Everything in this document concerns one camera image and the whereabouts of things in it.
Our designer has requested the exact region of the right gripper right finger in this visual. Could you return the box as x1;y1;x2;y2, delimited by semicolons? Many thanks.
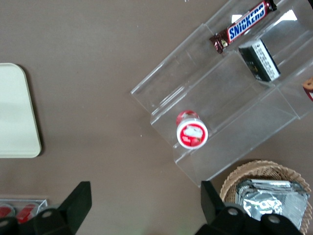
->
192;180;261;235

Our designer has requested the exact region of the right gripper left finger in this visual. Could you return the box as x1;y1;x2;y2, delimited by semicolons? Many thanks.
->
32;181;92;235

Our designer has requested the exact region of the cream plastic tray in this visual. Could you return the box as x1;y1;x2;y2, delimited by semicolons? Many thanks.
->
0;63;42;159

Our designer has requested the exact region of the clear acrylic bottle rack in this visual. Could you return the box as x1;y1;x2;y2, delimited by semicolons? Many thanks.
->
0;198;48;222

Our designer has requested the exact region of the red cola bottle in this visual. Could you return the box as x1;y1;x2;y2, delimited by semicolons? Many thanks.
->
0;205;16;219
15;203;38;224

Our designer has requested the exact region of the light tan wicker basket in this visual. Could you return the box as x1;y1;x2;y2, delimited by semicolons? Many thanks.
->
219;160;313;235

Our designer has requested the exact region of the silver foil packet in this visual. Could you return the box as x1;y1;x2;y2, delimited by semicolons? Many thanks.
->
238;192;310;231
235;178;304;196

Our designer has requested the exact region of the red lid yogurt cup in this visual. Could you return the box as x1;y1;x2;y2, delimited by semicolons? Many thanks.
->
176;110;209;150

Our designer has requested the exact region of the clear acrylic stepped stand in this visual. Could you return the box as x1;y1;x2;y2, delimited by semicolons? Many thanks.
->
130;0;313;188

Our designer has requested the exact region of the red cookie box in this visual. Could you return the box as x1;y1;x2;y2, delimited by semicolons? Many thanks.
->
301;76;313;102

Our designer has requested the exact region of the small black box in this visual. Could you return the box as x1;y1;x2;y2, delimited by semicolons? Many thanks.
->
238;39;281;82

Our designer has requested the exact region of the Snickers chocolate bar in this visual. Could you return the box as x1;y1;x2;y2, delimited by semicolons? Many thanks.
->
209;0;278;54

